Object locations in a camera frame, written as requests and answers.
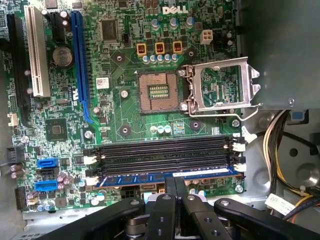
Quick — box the RAM stick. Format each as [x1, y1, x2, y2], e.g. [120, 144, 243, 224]
[94, 166, 245, 190]

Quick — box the black chipset chip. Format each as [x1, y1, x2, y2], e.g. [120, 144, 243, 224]
[44, 117, 68, 141]

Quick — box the white expansion slot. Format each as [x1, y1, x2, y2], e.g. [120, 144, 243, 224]
[23, 5, 51, 98]

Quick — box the black board power socket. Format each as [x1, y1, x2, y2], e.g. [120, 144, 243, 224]
[120, 187, 138, 200]

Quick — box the silver coin battery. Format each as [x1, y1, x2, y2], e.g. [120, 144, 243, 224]
[51, 46, 74, 68]

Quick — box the green motherboard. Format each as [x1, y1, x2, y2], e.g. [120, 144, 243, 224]
[0, 0, 246, 213]

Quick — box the black open PC case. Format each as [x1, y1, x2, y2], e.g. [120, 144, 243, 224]
[0, 0, 320, 240]

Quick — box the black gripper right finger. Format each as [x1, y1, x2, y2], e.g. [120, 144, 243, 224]
[175, 177, 320, 240]

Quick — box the short black expansion slot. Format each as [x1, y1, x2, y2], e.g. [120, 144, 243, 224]
[51, 10, 68, 43]

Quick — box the long black expansion slot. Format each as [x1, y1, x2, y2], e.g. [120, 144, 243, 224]
[6, 13, 32, 127]

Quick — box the grey power supply unit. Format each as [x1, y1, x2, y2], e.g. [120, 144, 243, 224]
[234, 0, 320, 111]

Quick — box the blue expansion slot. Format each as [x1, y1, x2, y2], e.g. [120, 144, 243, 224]
[69, 9, 95, 125]

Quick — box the power supply wire bundle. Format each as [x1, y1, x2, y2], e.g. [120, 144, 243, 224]
[262, 109, 320, 223]

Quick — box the wire locking lever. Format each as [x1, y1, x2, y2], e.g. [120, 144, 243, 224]
[186, 101, 263, 118]

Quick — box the white four-pin power socket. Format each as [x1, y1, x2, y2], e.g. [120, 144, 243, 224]
[199, 29, 214, 46]

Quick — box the metal socket cover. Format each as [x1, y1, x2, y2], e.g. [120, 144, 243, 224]
[178, 56, 261, 113]

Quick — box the CPU socket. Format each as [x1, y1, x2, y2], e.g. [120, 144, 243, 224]
[136, 71, 180, 114]

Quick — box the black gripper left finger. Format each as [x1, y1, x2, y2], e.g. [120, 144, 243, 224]
[37, 177, 177, 240]

